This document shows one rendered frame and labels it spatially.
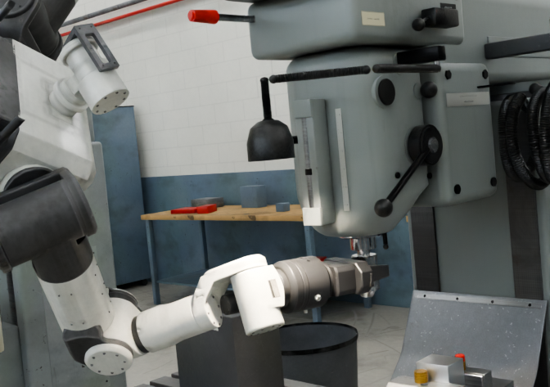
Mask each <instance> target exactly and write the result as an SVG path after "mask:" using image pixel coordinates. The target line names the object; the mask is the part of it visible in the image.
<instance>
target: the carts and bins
mask: <svg viewBox="0 0 550 387"><path fill-rule="evenodd" d="M279 333H280V342H281V351H282V368H283V377H284V378H285V379H289V380H297V381H301V382H305V383H310V384H314V385H321V386H326V387H358V355H357V339H358V331H357V329H356V328H354V327H353V326H349V325H346V324H342V323H336V322H303V323H295V324H289V325H284V326H281V327H279ZM356 333H357V334H356Z"/></svg>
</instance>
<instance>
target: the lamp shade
mask: <svg viewBox="0 0 550 387"><path fill-rule="evenodd" d="M246 146H247V155H248V162H255V161H265V160H282V159H290V158H295V148H294V139H293V137H292V136H291V132H290V130H289V128H288V126H287V125H286V124H284V123H283V122H281V121H280V120H277V119H262V121H259V122H257V123H256V124H255V125H254V126H253V127H252V128H250V131H249V136H248V139H247V143H246Z"/></svg>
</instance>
